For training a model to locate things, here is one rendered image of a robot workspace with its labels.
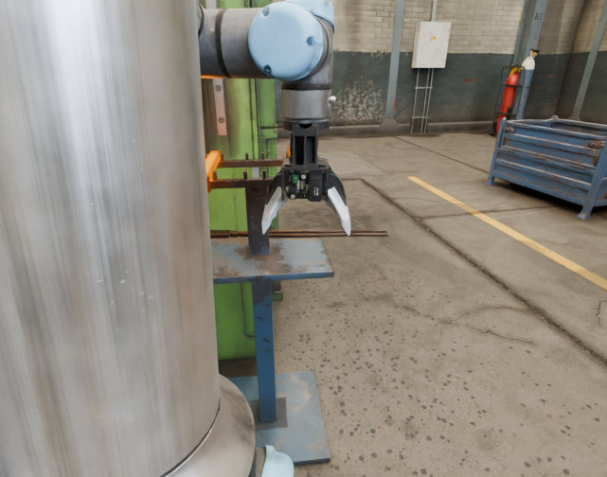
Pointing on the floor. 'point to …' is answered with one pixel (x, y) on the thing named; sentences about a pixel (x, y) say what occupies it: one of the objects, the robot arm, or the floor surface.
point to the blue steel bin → (561, 160)
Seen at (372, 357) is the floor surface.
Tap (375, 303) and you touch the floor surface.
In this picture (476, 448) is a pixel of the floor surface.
